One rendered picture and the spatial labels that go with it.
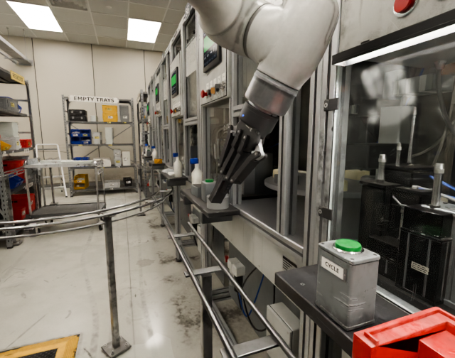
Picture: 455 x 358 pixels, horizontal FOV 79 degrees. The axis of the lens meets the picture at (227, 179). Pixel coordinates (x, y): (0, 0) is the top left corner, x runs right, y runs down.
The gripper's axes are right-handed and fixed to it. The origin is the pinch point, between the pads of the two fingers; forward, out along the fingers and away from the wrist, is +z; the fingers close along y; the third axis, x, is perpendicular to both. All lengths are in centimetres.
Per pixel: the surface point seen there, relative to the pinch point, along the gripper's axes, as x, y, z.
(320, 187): -21.2, -8.0, -9.0
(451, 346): -8.0, -43.3, -9.0
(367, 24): -10.7, -2.9, -41.5
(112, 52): -110, 693, 108
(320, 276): -6.4, -26.6, -1.8
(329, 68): -16.2, 4.5, -32.8
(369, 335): 1.1, -38.1, -6.3
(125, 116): -129, 525, 189
